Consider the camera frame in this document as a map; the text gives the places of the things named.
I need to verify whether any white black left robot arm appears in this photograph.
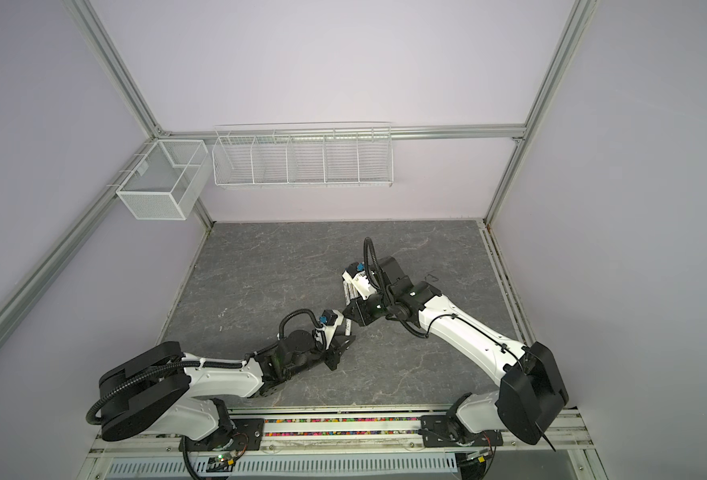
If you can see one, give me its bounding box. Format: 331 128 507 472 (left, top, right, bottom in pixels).
85 326 355 442

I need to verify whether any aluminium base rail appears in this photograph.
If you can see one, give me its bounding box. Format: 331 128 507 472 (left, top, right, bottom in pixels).
88 410 595 460

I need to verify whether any white mesh box basket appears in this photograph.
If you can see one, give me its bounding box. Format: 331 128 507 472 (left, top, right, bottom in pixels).
117 139 213 221

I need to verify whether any aluminium corner frame post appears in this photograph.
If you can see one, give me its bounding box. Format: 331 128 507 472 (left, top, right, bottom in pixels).
62 0 166 139

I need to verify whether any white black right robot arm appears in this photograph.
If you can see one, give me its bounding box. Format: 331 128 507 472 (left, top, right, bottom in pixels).
341 257 569 445

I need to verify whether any back aluminium frame beam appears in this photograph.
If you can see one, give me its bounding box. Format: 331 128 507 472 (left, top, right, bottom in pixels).
165 122 527 141

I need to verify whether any white wire shelf basket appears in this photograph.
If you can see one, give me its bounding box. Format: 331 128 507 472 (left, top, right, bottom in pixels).
211 122 395 188

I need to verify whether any right aluminium frame post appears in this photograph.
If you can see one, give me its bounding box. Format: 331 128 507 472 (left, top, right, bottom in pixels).
483 0 597 225

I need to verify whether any white vented cable duct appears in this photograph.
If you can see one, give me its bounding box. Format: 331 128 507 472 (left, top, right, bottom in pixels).
103 453 459 479

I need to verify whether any white marker black tip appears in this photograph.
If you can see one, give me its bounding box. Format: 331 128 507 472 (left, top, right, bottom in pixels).
342 282 351 306

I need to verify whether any aluminium frame beam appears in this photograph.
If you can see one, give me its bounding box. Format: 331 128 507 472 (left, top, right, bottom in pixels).
165 122 527 141
0 138 153 350

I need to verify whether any left aluminium frame beam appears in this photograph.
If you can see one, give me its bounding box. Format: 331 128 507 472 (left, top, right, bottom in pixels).
0 138 153 350

